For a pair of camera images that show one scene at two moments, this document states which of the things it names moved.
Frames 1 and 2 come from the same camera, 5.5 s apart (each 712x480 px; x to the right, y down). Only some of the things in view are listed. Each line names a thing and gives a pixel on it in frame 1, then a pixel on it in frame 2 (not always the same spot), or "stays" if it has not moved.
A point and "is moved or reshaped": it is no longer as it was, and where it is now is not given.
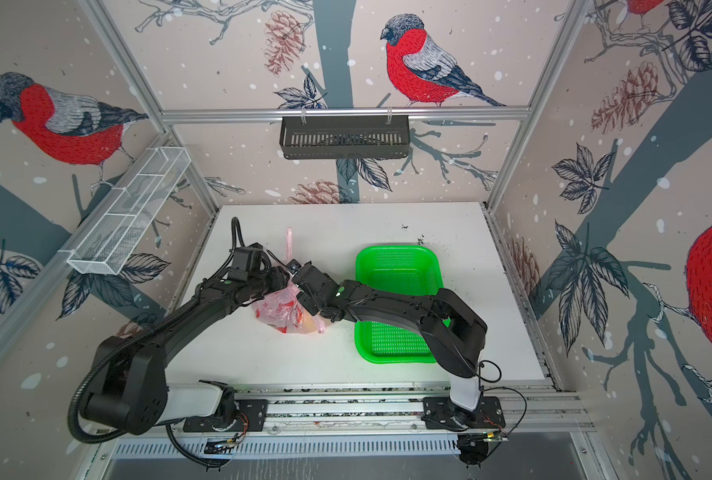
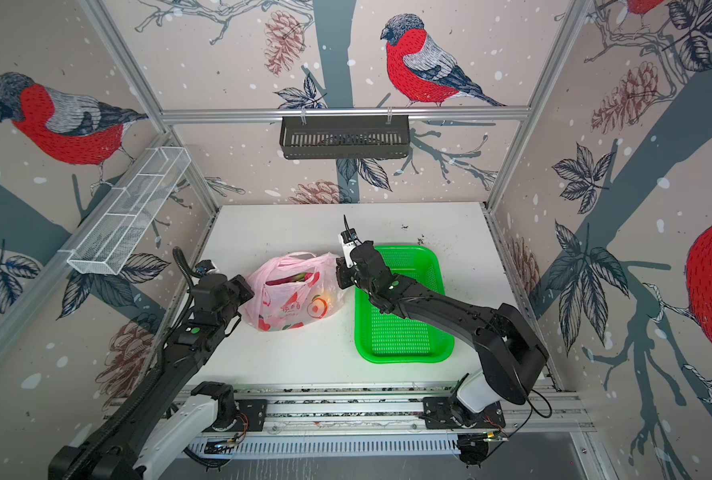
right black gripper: [307, 300] to [346, 279]
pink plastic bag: [284, 312] is moved or reshaped
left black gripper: [278, 276] to [238, 282]
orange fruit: [310, 322] is moved or reshaped
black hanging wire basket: [312, 138] stays
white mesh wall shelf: [122, 229] stays
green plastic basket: [407, 269] stays
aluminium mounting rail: [540, 408] stays
